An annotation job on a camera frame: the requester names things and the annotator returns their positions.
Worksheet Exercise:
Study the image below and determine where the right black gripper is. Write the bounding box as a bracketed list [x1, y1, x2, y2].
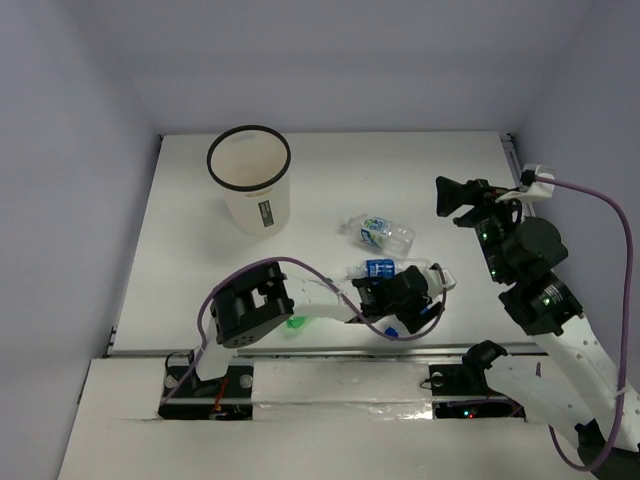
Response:
[437, 173, 530, 281]

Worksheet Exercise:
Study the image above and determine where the clear bottle green white label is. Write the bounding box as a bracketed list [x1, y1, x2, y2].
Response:
[340, 214, 416, 258]

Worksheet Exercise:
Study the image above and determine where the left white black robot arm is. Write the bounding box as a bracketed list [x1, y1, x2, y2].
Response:
[160, 256, 457, 406]

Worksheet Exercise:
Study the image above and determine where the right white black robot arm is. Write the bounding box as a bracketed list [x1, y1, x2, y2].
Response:
[436, 167, 639, 479]

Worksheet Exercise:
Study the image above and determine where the white bin with black rim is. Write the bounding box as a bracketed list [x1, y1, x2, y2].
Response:
[206, 125, 292, 238]

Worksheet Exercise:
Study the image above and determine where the clear bottle dark blue label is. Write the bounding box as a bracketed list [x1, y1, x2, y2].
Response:
[346, 258, 433, 280]

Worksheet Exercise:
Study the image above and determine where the green plastic bottle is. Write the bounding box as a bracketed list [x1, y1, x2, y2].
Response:
[285, 316, 307, 331]

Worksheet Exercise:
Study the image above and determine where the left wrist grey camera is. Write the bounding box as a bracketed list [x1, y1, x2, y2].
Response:
[422, 264, 457, 297]

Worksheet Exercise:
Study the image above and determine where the aluminium rail front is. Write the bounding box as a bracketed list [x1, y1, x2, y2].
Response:
[107, 318, 542, 356]

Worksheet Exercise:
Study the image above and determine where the aluminium rail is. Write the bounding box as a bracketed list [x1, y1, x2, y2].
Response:
[500, 133, 522, 185]
[107, 318, 542, 356]

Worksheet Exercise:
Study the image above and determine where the aluminium rail right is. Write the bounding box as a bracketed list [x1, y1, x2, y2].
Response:
[500, 133, 522, 185]

